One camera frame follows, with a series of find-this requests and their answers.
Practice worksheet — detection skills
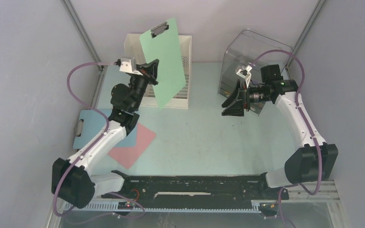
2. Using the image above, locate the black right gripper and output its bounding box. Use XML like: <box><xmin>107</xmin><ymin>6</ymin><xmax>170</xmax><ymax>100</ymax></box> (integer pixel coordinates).
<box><xmin>222</xmin><ymin>79</ymin><xmax>271</xmax><ymax>117</ymax></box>

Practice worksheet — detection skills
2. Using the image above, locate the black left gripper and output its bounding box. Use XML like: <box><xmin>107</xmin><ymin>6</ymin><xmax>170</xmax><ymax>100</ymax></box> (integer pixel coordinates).
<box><xmin>128</xmin><ymin>59</ymin><xmax>159</xmax><ymax>111</ymax></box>

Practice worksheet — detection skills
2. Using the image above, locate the green clipboard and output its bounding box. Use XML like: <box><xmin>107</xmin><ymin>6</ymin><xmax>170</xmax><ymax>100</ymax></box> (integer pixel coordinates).
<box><xmin>139</xmin><ymin>18</ymin><xmax>186</xmax><ymax>109</ymax></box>

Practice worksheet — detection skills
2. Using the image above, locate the transparent grey drawer box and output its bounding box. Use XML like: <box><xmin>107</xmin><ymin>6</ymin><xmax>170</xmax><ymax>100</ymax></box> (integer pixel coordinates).
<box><xmin>218</xmin><ymin>28</ymin><xmax>293</xmax><ymax>116</ymax></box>

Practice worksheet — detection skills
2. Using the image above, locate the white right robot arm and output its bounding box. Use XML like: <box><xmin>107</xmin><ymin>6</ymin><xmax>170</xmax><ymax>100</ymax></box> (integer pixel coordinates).
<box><xmin>221</xmin><ymin>65</ymin><xmax>338</xmax><ymax>199</ymax></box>

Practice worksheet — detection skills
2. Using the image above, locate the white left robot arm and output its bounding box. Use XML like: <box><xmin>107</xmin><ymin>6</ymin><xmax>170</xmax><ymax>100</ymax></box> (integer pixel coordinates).
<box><xmin>51</xmin><ymin>57</ymin><xmax>159</xmax><ymax>209</ymax></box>

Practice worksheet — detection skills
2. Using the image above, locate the white file organizer rack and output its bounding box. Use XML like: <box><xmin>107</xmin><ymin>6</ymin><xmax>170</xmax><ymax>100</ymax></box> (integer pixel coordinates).
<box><xmin>124</xmin><ymin>33</ymin><xmax>192</xmax><ymax>109</ymax></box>

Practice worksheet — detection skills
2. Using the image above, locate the blue clipboard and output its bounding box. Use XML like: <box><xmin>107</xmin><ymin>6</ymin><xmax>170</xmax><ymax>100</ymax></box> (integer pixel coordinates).
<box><xmin>73</xmin><ymin>110</ymin><xmax>136</xmax><ymax>150</ymax></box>

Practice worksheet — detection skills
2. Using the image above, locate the pink paper sheet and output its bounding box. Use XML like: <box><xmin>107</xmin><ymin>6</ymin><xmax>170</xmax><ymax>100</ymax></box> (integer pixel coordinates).
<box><xmin>108</xmin><ymin>123</ymin><xmax>156</xmax><ymax>169</ymax></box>

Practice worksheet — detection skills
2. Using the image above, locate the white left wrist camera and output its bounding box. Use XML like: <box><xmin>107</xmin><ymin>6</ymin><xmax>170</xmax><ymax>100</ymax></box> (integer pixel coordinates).
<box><xmin>120</xmin><ymin>57</ymin><xmax>143</xmax><ymax>76</ymax></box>

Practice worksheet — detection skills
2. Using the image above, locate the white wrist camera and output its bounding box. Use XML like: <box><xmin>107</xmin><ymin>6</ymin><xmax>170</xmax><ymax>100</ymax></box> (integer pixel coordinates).
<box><xmin>235</xmin><ymin>65</ymin><xmax>252</xmax><ymax>88</ymax></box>
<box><xmin>120</xmin><ymin>57</ymin><xmax>143</xmax><ymax>76</ymax></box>

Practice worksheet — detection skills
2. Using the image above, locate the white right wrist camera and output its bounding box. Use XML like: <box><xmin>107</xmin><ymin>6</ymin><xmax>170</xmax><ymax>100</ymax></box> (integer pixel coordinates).
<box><xmin>235</xmin><ymin>65</ymin><xmax>252</xmax><ymax>88</ymax></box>

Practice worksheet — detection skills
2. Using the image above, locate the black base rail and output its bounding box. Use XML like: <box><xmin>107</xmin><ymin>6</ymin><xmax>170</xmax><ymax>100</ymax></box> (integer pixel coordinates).
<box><xmin>115</xmin><ymin>171</ymin><xmax>289</xmax><ymax>210</ymax></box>

